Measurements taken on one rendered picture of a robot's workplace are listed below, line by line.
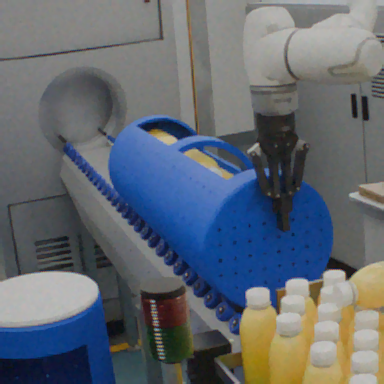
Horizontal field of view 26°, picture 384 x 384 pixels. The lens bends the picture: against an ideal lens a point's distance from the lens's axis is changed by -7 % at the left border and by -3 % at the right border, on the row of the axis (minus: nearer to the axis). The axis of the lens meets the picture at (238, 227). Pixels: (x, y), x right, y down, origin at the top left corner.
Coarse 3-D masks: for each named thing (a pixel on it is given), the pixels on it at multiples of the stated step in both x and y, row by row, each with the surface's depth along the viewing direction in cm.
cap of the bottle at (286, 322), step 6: (276, 318) 134; (282, 318) 134; (288, 318) 133; (294, 318) 133; (300, 318) 133; (276, 324) 134; (282, 324) 132; (288, 324) 132; (294, 324) 132; (300, 324) 133; (282, 330) 133; (288, 330) 133; (294, 330) 133
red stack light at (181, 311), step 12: (144, 300) 108; (156, 300) 107; (168, 300) 107; (180, 300) 108; (144, 312) 109; (156, 312) 108; (168, 312) 108; (180, 312) 108; (156, 324) 108; (168, 324) 108; (180, 324) 109
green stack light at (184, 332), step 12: (144, 324) 110; (144, 336) 111; (156, 336) 109; (168, 336) 109; (180, 336) 109; (192, 336) 112; (156, 348) 109; (168, 348) 109; (180, 348) 110; (192, 348) 112; (156, 360) 110; (168, 360) 110; (180, 360) 110
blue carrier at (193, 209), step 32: (128, 128) 241; (160, 128) 247; (128, 160) 224; (160, 160) 204; (192, 160) 191; (224, 160) 233; (128, 192) 223; (160, 192) 195; (192, 192) 179; (224, 192) 168; (256, 192) 167; (160, 224) 195; (192, 224) 173; (224, 224) 167; (256, 224) 169; (320, 224) 175; (192, 256) 175; (224, 256) 169; (256, 256) 171; (288, 256) 174; (320, 256) 177; (224, 288) 170
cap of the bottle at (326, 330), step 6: (318, 324) 130; (324, 324) 130; (330, 324) 130; (336, 324) 129; (318, 330) 128; (324, 330) 128; (330, 330) 128; (336, 330) 128; (318, 336) 128; (324, 336) 128; (330, 336) 128; (336, 336) 129
